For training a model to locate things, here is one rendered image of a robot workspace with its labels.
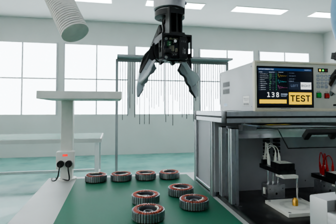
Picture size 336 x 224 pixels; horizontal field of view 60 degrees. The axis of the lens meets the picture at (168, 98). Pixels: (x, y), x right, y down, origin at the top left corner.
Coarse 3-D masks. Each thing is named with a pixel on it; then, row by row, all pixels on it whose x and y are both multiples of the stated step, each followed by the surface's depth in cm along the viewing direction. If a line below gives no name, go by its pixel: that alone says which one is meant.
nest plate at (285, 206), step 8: (272, 200) 109; (280, 200) 109; (288, 200) 109; (304, 200) 109; (280, 208) 100; (288, 208) 100; (296, 208) 100; (304, 208) 100; (288, 216) 95; (296, 216) 95
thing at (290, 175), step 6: (270, 162) 114; (276, 162) 110; (282, 162) 110; (288, 162) 110; (264, 168) 118; (270, 168) 113; (276, 168) 110; (282, 168) 108; (288, 168) 109; (294, 168) 109; (276, 174) 110; (282, 174) 108; (288, 174) 108; (294, 174) 108; (276, 180) 118
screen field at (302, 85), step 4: (292, 84) 119; (296, 84) 120; (300, 84) 120; (304, 84) 120; (308, 84) 121; (292, 88) 119; (296, 88) 120; (300, 88) 120; (304, 88) 120; (308, 88) 121
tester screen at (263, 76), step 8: (264, 72) 117; (272, 72) 118; (280, 72) 119; (288, 72) 119; (296, 72) 120; (304, 72) 121; (264, 80) 117; (272, 80) 118; (280, 80) 119; (288, 80) 119; (296, 80) 120; (304, 80) 121; (264, 88) 117; (272, 88) 118; (280, 88) 118; (288, 88) 119; (264, 96) 117; (280, 96) 118; (288, 96) 119; (264, 104) 117; (272, 104) 117; (280, 104) 118; (288, 104) 119; (296, 104) 119; (304, 104) 120
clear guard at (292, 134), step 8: (280, 128) 92; (288, 128) 93; (296, 128) 93; (304, 128) 94; (312, 128) 94; (288, 136) 90; (296, 136) 91; (312, 136) 92; (320, 136) 92; (288, 144) 88; (296, 144) 88; (304, 144) 89; (312, 144) 89; (320, 144) 89; (328, 144) 90
